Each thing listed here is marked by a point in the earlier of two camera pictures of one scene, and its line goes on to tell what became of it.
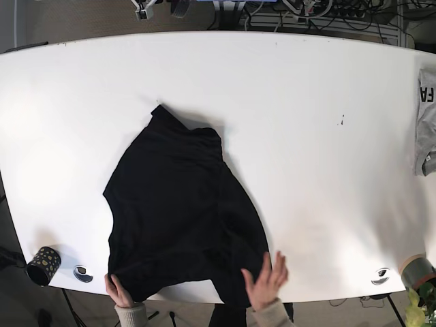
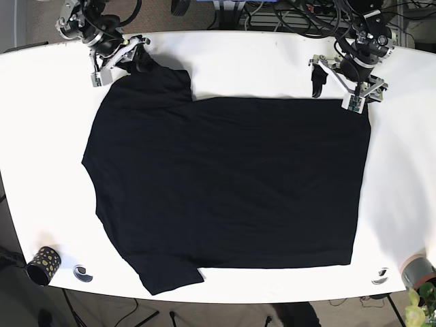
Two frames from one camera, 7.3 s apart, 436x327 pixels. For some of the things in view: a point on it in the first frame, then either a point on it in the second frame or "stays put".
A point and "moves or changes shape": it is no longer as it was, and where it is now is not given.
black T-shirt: (180, 219) moves or changes shape
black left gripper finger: (144, 14) to (102, 78)
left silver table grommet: (80, 271) stays put
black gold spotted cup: (43, 266) stays put
